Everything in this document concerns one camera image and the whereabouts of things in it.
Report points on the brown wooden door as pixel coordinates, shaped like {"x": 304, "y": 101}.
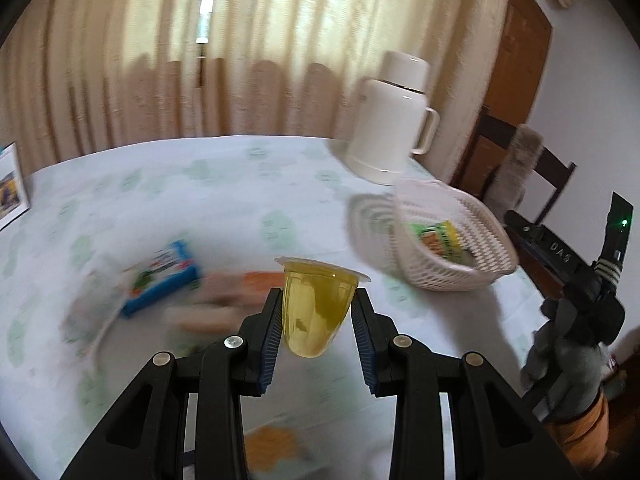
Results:
{"x": 520, "y": 50}

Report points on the beige curtain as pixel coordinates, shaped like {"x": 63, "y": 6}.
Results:
{"x": 150, "y": 60}

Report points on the pale translucent snack packet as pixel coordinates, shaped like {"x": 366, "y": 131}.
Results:
{"x": 95, "y": 305}

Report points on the white plastic basket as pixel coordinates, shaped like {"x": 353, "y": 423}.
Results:
{"x": 450, "y": 276}

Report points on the green snack bag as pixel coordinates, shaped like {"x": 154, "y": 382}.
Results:
{"x": 440, "y": 240}

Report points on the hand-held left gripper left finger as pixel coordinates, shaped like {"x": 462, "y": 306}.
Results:
{"x": 267, "y": 342}

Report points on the dark wooden chair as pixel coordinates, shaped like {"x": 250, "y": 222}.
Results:
{"x": 550, "y": 161}

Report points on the person's right hand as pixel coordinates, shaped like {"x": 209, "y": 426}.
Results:
{"x": 565, "y": 362}

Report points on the cream thermos jug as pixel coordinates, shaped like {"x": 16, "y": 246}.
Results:
{"x": 385, "y": 125}

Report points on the yellow jelly cup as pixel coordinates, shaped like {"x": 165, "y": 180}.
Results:
{"x": 315, "y": 305}

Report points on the pink swirl snack packet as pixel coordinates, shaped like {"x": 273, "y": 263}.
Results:
{"x": 255, "y": 281}

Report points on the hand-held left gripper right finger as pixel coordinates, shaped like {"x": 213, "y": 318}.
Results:
{"x": 364, "y": 342}

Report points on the large cracker packet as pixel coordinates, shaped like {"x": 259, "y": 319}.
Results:
{"x": 272, "y": 442}

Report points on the grey fluffy cloth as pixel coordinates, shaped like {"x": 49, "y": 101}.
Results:
{"x": 517, "y": 160}

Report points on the photo collage frame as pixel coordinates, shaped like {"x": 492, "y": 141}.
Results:
{"x": 10, "y": 190}

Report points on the blue white snack packet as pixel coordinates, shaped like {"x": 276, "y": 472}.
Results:
{"x": 165, "y": 275}

